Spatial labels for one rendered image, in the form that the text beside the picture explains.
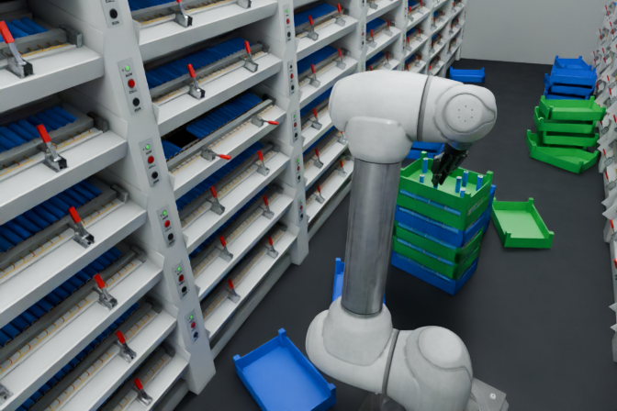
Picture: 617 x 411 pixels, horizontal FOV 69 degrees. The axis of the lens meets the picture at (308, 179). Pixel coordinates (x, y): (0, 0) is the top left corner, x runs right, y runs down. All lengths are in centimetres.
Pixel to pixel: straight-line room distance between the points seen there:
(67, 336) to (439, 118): 92
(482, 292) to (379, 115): 124
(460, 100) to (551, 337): 123
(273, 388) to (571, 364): 100
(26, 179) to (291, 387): 104
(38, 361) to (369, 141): 83
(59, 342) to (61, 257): 20
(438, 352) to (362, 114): 54
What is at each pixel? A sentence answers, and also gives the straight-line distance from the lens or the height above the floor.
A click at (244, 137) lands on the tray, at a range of 146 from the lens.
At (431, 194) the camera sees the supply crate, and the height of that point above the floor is 43.
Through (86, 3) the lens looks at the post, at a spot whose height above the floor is 121.
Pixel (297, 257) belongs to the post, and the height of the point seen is 4.
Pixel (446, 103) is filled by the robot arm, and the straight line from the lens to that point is 84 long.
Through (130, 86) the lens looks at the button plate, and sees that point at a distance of 108.
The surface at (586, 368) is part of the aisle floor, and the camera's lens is 185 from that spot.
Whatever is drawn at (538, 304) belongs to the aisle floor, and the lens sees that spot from 201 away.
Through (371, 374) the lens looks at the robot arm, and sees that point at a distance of 113.
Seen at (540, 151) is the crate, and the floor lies 5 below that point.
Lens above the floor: 133
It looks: 30 degrees down
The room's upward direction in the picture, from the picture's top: 3 degrees counter-clockwise
